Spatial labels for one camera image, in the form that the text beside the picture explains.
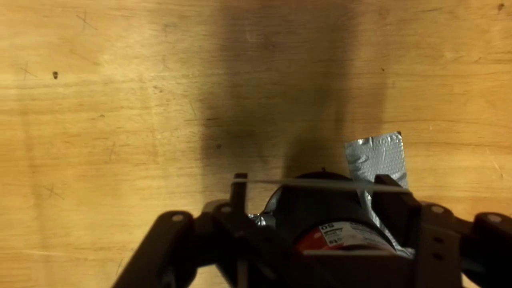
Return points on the brown cup with red label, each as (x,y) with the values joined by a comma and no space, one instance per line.
(320,210)

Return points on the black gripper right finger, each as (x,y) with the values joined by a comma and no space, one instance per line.
(396,213)

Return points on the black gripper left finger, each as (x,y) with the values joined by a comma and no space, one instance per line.
(240,213)

